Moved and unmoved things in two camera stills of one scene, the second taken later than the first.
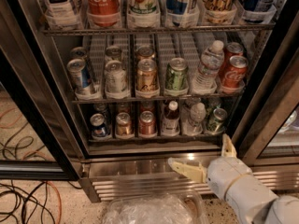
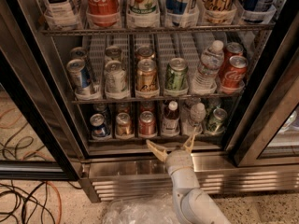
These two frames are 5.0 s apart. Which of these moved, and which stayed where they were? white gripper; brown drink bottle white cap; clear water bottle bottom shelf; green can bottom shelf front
Moved: white gripper
Stayed: green can bottom shelf front; clear water bottle bottom shelf; brown drink bottle white cap
